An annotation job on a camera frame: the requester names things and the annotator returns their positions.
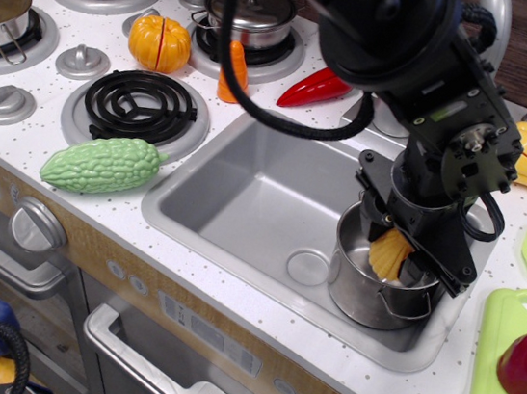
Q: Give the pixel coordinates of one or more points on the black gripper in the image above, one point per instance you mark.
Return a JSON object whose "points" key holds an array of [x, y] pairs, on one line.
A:
{"points": [[393, 198]]}

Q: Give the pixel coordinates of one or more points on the yellow toy corn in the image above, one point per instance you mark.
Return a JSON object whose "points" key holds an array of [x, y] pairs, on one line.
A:
{"points": [[388, 253]]}

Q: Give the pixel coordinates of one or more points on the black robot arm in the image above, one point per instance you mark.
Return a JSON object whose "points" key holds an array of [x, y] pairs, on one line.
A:
{"points": [[463, 144]]}

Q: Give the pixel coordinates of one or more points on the steel pot in sink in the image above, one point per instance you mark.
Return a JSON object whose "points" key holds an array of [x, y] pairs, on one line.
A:
{"points": [[361, 295]]}

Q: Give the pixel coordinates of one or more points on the grey toy sink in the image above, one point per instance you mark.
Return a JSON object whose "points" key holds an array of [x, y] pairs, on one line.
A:
{"points": [[266, 207]]}

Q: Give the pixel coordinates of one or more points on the steel pot on back burner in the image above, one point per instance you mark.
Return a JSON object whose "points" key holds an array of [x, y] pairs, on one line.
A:
{"points": [[258, 24]]}

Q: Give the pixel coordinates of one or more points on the silver toy faucet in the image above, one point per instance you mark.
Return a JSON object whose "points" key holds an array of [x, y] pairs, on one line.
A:
{"points": [[499, 14]]}

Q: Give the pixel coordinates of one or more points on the red toy chili pepper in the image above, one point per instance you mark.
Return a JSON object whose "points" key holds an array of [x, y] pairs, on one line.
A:
{"points": [[323, 85]]}

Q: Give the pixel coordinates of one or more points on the orange toy carrot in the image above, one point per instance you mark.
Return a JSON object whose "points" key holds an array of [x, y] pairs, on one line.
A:
{"points": [[238, 61]]}

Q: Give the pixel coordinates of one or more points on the black front coil burner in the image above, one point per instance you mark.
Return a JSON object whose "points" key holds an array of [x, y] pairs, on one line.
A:
{"points": [[140, 105]]}

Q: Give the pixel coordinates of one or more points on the green toy bitter gourd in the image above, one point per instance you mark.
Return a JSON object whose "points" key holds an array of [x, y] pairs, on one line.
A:
{"points": [[103, 166]]}

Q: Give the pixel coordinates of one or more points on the orange toy pumpkin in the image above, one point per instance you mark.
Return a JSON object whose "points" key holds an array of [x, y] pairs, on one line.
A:
{"points": [[159, 44]]}

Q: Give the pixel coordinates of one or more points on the silver stove knob middle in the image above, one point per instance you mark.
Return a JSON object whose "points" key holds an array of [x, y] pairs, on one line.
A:
{"points": [[82, 63]]}

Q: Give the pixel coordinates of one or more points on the silver oven dial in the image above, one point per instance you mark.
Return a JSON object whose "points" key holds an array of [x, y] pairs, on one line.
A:
{"points": [[35, 228]]}

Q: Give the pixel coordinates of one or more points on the silver stove knob front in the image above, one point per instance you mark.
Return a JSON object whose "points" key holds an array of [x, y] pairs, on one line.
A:
{"points": [[16, 104]]}

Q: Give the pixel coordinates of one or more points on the silver dishwasher handle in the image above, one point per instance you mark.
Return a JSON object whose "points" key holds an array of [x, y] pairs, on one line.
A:
{"points": [[138, 368]]}

